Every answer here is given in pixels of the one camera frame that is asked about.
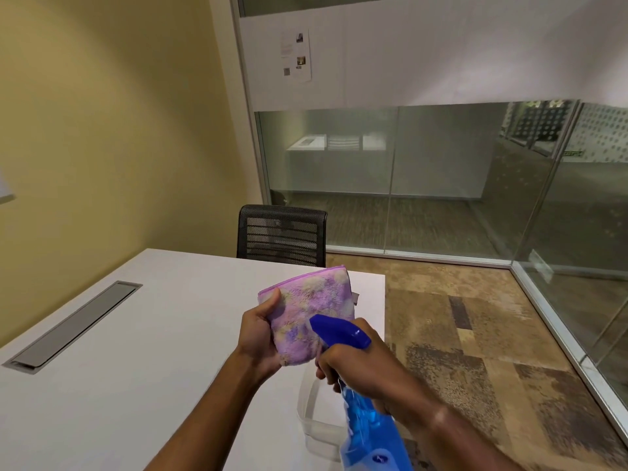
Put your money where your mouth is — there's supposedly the person's right hand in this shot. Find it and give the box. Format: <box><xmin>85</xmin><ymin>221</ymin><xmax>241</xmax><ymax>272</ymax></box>
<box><xmin>315</xmin><ymin>319</ymin><xmax>433</xmax><ymax>423</ymax></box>

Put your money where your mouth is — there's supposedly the person's left hand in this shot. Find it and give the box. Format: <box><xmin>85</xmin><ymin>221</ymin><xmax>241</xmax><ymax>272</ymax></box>
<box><xmin>237</xmin><ymin>288</ymin><xmax>284</xmax><ymax>383</ymax></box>

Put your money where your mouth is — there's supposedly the purple fluffy cleaning cloth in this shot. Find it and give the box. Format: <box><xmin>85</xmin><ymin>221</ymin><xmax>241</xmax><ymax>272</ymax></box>
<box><xmin>258</xmin><ymin>265</ymin><xmax>356</xmax><ymax>367</ymax></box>

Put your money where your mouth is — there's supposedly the blue spray bottle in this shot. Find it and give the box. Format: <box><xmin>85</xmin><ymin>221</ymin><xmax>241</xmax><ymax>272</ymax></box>
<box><xmin>309</xmin><ymin>315</ymin><xmax>414</xmax><ymax>471</ymax></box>

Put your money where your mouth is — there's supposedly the person's left forearm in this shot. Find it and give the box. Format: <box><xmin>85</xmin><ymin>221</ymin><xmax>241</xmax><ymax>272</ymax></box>
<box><xmin>144</xmin><ymin>349</ymin><xmax>270</xmax><ymax>471</ymax></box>

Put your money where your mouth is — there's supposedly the person's right forearm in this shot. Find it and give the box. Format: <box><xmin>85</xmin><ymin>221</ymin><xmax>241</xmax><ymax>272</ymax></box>
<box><xmin>392</xmin><ymin>387</ymin><xmax>527</xmax><ymax>471</ymax></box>

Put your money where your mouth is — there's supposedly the white translucent chair armrest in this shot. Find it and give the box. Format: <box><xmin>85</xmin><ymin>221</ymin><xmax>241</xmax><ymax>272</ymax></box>
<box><xmin>296</xmin><ymin>372</ymin><xmax>355</xmax><ymax>457</ymax></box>

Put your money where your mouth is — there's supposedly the black mesh office chair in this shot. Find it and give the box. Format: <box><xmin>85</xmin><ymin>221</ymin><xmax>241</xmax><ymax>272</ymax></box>
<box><xmin>236</xmin><ymin>204</ymin><xmax>328</xmax><ymax>268</ymax></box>

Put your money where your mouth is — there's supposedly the white paper notice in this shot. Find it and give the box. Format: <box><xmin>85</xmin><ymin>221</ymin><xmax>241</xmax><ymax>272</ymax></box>
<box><xmin>279</xmin><ymin>27</ymin><xmax>314</xmax><ymax>84</ymax></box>

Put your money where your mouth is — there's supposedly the grey table cable tray lid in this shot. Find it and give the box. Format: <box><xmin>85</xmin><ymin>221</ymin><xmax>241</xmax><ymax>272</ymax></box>
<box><xmin>2</xmin><ymin>281</ymin><xmax>143</xmax><ymax>375</ymax></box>

